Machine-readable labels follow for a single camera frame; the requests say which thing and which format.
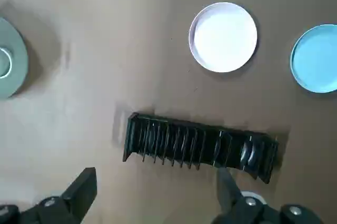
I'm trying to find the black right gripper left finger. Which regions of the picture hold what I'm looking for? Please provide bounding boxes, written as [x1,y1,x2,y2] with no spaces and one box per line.
[0,167,97,224]

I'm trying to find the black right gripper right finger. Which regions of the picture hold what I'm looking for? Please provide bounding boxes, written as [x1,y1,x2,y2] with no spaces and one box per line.
[213,167,324,224]

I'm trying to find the white round plate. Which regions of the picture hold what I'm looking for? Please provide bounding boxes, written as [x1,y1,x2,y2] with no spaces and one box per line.
[189,2,258,73]

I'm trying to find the light blue round plate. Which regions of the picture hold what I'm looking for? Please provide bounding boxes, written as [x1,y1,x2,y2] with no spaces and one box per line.
[290,24,337,93]

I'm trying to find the black slotted drying rack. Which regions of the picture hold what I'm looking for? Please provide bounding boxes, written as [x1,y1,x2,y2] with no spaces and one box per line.
[122,112,279,184]

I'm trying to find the glass pot lid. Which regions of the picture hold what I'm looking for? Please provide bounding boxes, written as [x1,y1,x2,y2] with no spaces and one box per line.
[0,17,29,99]

